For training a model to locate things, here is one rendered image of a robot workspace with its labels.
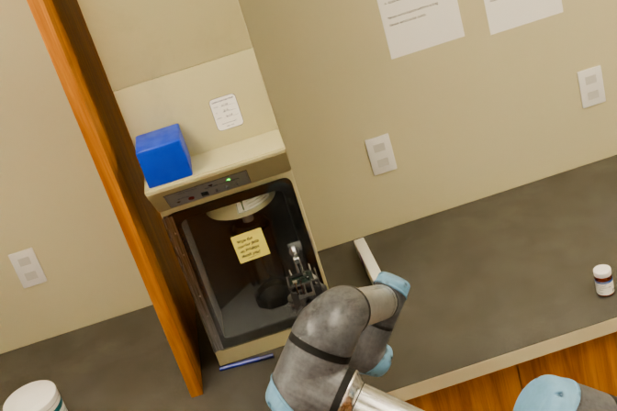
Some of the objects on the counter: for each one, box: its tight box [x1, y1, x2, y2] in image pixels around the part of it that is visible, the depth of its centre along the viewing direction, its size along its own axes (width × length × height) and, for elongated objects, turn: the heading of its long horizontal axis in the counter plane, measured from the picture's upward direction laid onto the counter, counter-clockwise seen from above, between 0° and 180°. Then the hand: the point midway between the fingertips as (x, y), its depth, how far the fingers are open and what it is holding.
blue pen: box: [219, 353, 274, 371], centre depth 246 cm, size 1×14×1 cm, turn 121°
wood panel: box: [6, 0, 203, 398], centre depth 232 cm, size 49×3×140 cm, turn 37°
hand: (302, 278), depth 235 cm, fingers closed, pressing on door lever
